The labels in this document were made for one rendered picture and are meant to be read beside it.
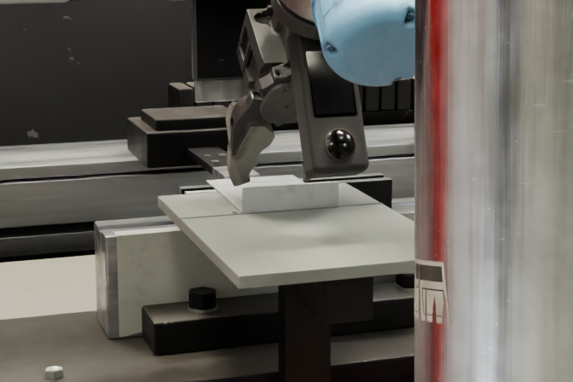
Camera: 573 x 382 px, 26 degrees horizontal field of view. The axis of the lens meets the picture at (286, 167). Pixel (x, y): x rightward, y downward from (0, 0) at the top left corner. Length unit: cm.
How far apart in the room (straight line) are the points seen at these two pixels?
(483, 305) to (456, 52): 9
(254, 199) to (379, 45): 30
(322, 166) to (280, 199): 13
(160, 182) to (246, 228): 38
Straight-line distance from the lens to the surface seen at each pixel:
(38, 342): 113
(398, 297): 114
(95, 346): 111
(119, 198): 136
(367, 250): 93
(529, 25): 42
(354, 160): 94
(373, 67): 79
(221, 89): 113
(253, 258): 91
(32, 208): 135
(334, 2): 78
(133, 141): 137
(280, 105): 99
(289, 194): 105
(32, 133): 161
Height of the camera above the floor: 125
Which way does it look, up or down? 12 degrees down
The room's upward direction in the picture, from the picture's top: straight up
